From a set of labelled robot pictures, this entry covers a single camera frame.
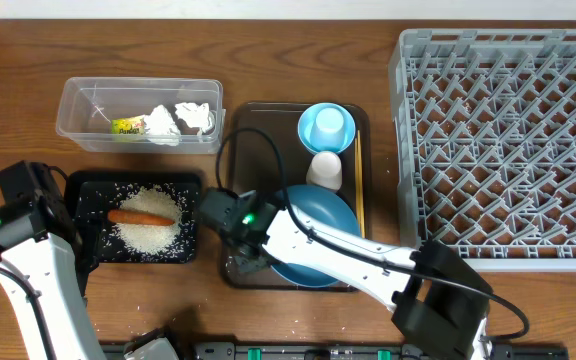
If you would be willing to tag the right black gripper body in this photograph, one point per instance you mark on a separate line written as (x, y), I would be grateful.
(242, 266)

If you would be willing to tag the dark blue plate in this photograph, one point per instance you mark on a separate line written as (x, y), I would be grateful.
(326, 207)

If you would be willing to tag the white plastic cup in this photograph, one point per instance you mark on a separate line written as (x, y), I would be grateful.
(325, 170)

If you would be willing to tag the pile of white rice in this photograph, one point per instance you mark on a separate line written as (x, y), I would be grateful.
(150, 235)

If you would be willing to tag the light blue cup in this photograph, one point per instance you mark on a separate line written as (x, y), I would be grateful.
(327, 133)

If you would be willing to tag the white paper napkin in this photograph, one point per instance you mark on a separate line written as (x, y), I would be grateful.
(160, 128)

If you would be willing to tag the light blue bowl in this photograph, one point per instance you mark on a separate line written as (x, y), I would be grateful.
(306, 121)

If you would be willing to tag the orange carrot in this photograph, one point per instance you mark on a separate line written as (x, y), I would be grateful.
(137, 218)

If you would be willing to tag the green yellow snack wrapper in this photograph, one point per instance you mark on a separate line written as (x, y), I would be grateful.
(128, 126)

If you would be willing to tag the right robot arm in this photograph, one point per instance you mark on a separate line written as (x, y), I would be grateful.
(437, 301)

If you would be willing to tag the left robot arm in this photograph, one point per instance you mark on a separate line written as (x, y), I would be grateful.
(44, 269)

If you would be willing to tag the grey plastic dishwasher rack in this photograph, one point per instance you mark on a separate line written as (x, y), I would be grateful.
(486, 133)

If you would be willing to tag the dark brown serving tray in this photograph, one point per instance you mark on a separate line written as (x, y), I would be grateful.
(252, 166)

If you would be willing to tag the black plastic tray bin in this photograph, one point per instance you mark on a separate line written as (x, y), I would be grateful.
(188, 200)

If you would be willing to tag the clear plastic bin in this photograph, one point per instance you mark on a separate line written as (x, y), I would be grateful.
(89, 104)

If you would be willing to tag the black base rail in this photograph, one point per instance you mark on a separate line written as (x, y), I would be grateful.
(232, 351)

